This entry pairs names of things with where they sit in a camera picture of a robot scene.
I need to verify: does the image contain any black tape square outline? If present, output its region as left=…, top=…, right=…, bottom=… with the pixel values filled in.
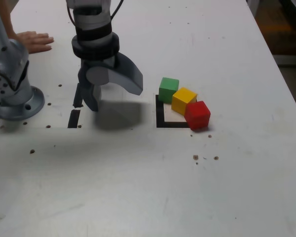
left=155, top=94, right=191, bottom=128

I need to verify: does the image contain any green cube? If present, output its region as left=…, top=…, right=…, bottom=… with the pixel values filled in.
left=158, top=77, right=180, bottom=104

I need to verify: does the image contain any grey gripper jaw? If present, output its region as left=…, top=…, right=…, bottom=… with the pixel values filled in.
left=86, top=52, right=144, bottom=96
left=77, top=66, right=101, bottom=113

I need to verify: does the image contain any red cube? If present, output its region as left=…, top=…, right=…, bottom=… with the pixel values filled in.
left=184, top=100, right=211, bottom=131

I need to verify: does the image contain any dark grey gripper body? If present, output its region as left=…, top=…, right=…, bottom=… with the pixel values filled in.
left=80, top=52, right=121, bottom=72

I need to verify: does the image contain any yellow cube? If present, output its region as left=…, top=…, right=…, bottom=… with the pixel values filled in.
left=171, top=87, right=198, bottom=116

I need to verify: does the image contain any black tape strip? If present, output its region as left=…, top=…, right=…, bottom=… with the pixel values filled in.
left=67, top=83, right=84, bottom=129

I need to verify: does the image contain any person's hand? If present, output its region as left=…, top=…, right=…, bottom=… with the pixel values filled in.
left=16, top=31, right=55, bottom=54

